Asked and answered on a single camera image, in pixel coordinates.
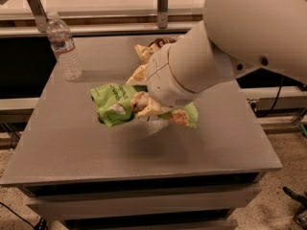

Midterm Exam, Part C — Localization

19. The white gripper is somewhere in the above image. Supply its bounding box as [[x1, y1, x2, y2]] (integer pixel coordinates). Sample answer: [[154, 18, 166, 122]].
[[126, 44, 200, 117]]

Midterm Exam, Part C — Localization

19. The green rice chip bag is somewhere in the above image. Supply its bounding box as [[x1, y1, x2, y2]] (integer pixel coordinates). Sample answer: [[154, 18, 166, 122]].
[[90, 83, 199, 127]]

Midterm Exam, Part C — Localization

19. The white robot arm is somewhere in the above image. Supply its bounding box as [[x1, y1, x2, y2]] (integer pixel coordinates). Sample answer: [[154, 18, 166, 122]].
[[131, 0, 307, 117]]

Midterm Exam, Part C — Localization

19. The brown chip bag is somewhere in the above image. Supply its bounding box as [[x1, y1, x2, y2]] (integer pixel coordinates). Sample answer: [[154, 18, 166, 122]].
[[134, 37, 176, 63]]

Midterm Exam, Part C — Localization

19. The clear plastic water bottle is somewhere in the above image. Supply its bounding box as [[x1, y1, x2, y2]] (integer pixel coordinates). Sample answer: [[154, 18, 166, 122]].
[[46, 11, 83, 81]]

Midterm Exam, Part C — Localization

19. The grey drawer cabinet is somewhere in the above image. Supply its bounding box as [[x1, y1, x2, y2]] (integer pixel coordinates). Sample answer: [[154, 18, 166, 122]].
[[1, 35, 281, 230]]

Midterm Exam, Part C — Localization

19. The green tool on floor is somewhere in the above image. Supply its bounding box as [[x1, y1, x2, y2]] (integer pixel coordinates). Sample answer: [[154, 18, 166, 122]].
[[283, 187, 307, 230]]

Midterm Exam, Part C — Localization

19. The middle metal bracket post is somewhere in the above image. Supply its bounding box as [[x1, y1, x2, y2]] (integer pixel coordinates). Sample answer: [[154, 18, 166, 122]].
[[157, 0, 168, 29]]

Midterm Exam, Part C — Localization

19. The metal bracket post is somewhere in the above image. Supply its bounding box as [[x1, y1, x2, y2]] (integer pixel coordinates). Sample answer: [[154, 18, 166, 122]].
[[157, 0, 168, 29], [27, 0, 47, 33]]

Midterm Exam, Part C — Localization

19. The black hanging cable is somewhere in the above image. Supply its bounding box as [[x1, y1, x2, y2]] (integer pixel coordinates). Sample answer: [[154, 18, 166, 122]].
[[255, 77, 286, 118]]

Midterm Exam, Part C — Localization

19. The left metal bracket post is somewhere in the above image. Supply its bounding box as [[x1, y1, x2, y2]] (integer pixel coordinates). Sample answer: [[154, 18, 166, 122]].
[[27, 0, 47, 33]]

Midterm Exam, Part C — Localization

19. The black cable on floor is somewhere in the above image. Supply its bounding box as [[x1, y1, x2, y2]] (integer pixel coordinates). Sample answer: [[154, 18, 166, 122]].
[[0, 201, 49, 230]]

